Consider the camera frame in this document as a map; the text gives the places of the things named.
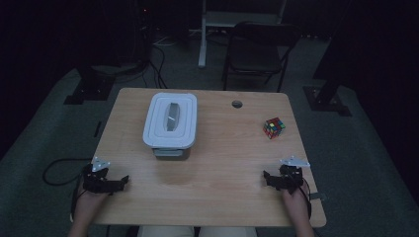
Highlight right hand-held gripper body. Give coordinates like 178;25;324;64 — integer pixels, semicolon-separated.
278;155;311;196

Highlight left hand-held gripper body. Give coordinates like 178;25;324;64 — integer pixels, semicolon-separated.
82;156;115;195

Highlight multicoloured puzzle cube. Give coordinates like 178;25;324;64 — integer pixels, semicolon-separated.
262;117;287;140

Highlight clear grey storage container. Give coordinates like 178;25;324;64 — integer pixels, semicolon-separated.
151;146;192;162

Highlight white container lid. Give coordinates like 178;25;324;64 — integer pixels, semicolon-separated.
142;92;199;150

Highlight person's left hand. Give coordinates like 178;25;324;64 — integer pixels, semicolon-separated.
72;189;111;226

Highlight person's right hand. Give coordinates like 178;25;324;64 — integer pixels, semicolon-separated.
281;186;312;222

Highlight grey tape piece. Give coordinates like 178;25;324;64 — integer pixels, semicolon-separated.
308;192;328;202

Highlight black stand base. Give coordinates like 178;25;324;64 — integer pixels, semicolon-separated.
62;65;117;106
302;0;354;118

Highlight black folding chair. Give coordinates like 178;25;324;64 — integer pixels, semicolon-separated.
221;21;302;94

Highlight dark equipment cabinet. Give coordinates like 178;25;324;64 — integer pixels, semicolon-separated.
113;0;155;68

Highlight left hand-held gripper cable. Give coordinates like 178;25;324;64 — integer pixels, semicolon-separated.
69;166;88;222

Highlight hand-held gripper cable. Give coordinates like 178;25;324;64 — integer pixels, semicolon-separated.
300;177;314;220
69;166;88;222

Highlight right hand-held gripper cable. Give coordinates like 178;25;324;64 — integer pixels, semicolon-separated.
300;177;314;220

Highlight black cable loop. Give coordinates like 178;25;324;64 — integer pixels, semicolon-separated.
42;157;94;188

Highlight black floor cables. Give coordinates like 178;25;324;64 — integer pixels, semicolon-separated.
140;42;170;90

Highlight white desk frame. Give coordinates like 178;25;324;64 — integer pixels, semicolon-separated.
197;0;289;69

